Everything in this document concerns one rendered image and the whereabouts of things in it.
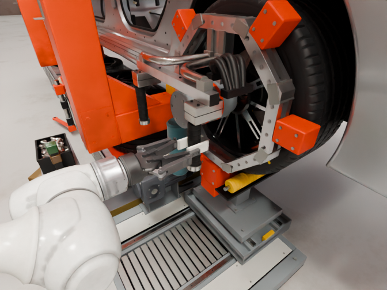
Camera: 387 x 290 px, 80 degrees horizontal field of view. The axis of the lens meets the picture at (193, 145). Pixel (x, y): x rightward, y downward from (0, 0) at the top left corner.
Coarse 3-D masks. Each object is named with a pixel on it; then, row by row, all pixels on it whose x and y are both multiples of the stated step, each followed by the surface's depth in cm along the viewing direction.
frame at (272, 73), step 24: (192, 24) 79; (216, 24) 70; (240, 24) 63; (192, 48) 91; (264, 72) 62; (288, 96) 62; (264, 120) 67; (216, 144) 101; (264, 144) 70; (240, 168) 83
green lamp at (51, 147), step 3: (54, 141) 96; (45, 144) 94; (48, 144) 94; (51, 144) 94; (54, 144) 94; (45, 147) 93; (48, 147) 93; (51, 147) 94; (54, 147) 94; (57, 147) 95; (48, 150) 93; (51, 150) 94; (54, 150) 95; (57, 150) 95; (48, 153) 94; (51, 153) 95; (54, 153) 95
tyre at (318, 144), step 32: (224, 0) 76; (256, 0) 66; (288, 0) 67; (320, 32) 64; (288, 64) 64; (320, 64) 61; (352, 64) 70; (320, 96) 62; (320, 128) 69; (288, 160) 75
